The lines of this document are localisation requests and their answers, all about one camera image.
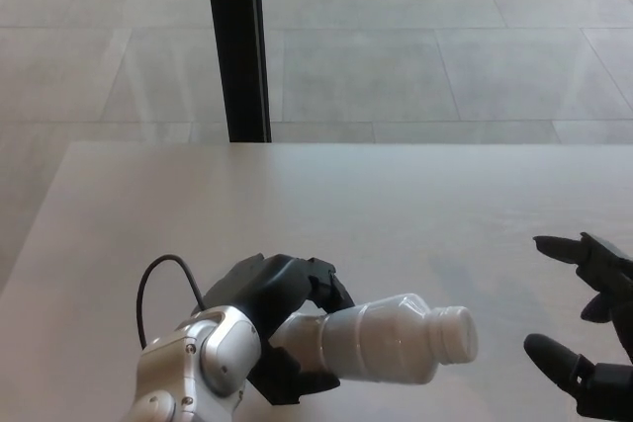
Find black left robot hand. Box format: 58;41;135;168
190;253;356;406

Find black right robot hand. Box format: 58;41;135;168
523;231;633;422

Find white plastic bottle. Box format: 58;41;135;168
271;292;444;386

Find white screw bottle cap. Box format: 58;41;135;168
428;304;481;365

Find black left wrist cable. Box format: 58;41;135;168
136;254;206;349

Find black vertical window frame post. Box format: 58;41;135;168
203;0;273;144

